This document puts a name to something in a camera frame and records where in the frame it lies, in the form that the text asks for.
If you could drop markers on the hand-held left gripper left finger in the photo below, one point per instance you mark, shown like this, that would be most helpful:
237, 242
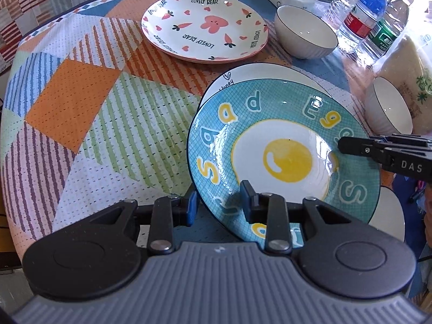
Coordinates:
191, 206

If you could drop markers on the bag of rice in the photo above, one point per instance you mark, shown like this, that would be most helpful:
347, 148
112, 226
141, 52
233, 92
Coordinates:
411, 67

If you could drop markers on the pink bear print plate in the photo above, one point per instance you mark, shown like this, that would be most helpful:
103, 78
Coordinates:
202, 10

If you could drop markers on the water bottle green label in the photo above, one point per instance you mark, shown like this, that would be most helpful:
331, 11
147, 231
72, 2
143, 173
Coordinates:
381, 40

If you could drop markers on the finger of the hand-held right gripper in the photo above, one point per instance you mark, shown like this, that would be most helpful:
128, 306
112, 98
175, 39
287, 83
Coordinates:
354, 145

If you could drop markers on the colourful patchwork tablecloth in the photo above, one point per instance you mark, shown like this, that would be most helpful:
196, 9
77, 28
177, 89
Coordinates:
84, 108

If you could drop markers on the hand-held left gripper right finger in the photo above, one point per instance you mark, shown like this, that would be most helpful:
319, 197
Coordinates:
248, 203

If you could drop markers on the white plate with dark rim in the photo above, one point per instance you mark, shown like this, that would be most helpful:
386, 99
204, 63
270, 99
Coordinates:
270, 72

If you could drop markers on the blue fried egg plate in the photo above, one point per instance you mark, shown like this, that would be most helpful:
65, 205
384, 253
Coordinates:
287, 125

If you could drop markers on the water bottle red cap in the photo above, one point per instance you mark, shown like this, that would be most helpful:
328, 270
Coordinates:
361, 20

